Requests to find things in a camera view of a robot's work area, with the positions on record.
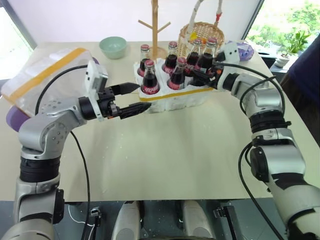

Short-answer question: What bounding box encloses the black table support bracket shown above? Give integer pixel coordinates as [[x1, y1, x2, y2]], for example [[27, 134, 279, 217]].
[[89, 206, 101, 228], [213, 205, 238, 240]]

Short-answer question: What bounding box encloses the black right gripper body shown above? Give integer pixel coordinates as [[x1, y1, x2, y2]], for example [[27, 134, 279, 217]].
[[205, 60, 222, 88]]

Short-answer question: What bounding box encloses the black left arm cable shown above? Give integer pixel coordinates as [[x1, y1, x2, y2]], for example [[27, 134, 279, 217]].
[[34, 64, 91, 240]]

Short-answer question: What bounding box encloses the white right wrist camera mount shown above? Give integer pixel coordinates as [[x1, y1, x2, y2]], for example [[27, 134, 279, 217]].
[[216, 42, 242, 67]]

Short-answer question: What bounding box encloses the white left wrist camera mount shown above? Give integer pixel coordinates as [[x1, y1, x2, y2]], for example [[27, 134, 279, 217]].
[[83, 59, 109, 123]]

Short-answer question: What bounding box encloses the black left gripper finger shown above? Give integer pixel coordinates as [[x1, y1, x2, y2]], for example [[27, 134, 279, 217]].
[[111, 82, 140, 97], [119, 101, 152, 120]]

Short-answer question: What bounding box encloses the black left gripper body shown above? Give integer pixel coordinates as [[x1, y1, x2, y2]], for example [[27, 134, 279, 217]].
[[96, 86, 121, 119]]

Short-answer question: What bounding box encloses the person in dark blue clothes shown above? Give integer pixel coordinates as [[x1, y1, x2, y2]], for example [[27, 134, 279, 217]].
[[279, 36, 320, 161]]

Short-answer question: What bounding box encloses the pale green bowl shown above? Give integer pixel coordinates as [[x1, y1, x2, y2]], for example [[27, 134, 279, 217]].
[[99, 36, 127, 60]]

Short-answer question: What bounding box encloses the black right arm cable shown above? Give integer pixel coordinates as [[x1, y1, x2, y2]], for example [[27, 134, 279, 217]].
[[216, 62, 292, 240]]

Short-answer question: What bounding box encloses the purple crumpled bag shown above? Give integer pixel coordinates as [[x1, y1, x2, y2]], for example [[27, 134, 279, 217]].
[[235, 40, 256, 63]]

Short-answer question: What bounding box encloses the white foam crate yellow tape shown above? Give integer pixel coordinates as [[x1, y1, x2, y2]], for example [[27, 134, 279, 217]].
[[132, 57, 216, 115]]

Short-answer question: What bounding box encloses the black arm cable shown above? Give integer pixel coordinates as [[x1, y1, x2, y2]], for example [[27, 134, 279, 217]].
[[216, 62, 292, 240], [34, 64, 91, 240]]

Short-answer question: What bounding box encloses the glass cola bottle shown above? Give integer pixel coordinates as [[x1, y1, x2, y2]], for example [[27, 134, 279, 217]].
[[140, 59, 161, 96], [185, 38, 204, 74], [196, 37, 218, 74], [166, 56, 187, 91], [161, 41, 179, 75], [138, 44, 151, 77]]

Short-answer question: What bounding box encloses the wicker basket with handle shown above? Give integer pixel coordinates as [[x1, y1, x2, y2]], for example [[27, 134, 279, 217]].
[[177, 0, 226, 59]]

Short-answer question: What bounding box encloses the silver rounded robot leg cover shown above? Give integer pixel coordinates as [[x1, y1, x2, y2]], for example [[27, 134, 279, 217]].
[[180, 199, 216, 240], [110, 200, 144, 240]]

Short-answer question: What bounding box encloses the thin white floor cable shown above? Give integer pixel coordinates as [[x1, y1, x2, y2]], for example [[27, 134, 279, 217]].
[[67, 204, 96, 232]]

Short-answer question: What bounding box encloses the clear plastic zip bag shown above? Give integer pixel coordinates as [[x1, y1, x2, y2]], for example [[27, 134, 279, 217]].
[[0, 47, 94, 119]]

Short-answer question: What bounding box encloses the wooden mug tree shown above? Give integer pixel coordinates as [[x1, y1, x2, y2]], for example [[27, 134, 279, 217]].
[[137, 0, 172, 60]]

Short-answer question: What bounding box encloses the potted green plant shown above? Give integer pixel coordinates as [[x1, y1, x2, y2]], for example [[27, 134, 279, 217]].
[[276, 30, 311, 69]]

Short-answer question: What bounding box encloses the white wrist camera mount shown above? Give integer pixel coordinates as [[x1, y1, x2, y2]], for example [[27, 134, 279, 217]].
[[216, 42, 242, 67], [83, 59, 109, 123]]

